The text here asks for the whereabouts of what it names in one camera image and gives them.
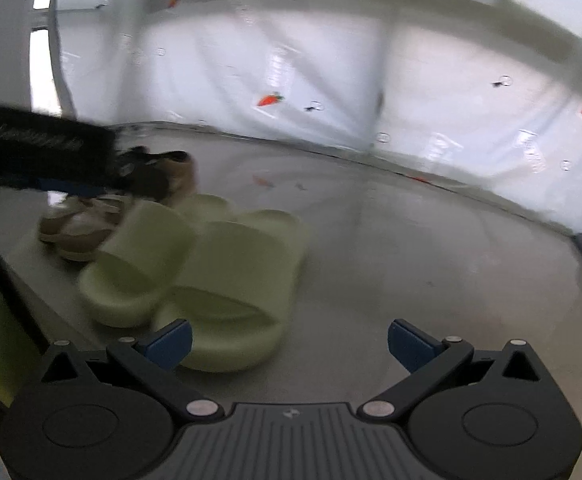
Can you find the white printed plastic sheet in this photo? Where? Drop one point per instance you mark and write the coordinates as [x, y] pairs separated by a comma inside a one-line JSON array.
[[321, 60]]

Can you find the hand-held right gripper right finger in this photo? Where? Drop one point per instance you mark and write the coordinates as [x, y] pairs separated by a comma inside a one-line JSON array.
[[406, 345]]

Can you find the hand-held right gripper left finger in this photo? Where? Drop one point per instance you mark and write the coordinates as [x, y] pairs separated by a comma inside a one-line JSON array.
[[171, 344]]

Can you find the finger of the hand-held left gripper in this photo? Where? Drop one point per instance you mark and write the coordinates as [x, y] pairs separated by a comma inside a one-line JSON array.
[[141, 180]]

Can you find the pale green slide sandal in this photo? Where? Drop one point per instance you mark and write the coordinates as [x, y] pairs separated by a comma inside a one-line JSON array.
[[231, 285], [141, 252]]

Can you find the white metal frame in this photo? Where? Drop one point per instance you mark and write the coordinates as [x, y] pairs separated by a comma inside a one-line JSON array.
[[471, 16]]

